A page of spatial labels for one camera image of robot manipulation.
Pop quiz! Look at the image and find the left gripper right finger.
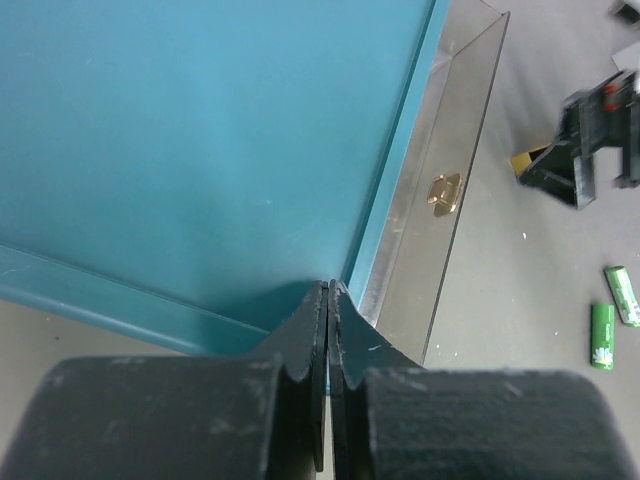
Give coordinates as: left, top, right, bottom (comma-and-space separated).
327, 281, 639, 479

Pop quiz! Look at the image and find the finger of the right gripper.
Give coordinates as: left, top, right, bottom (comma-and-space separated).
518, 142, 596, 209

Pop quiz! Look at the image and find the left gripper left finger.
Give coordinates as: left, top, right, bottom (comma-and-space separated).
1, 282, 328, 479

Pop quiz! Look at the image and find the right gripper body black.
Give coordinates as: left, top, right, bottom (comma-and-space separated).
562, 69, 639, 188

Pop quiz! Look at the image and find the gold black lipstick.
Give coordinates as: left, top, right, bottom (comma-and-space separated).
511, 145, 548, 177

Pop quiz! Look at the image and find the clear drawer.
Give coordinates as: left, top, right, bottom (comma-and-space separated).
359, 1, 509, 364

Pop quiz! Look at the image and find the green mascara tube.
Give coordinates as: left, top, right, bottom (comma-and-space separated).
604, 266, 639, 327
590, 303, 615, 371

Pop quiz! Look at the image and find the teal drawer organizer box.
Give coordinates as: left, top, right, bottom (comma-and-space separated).
1, 1, 449, 354

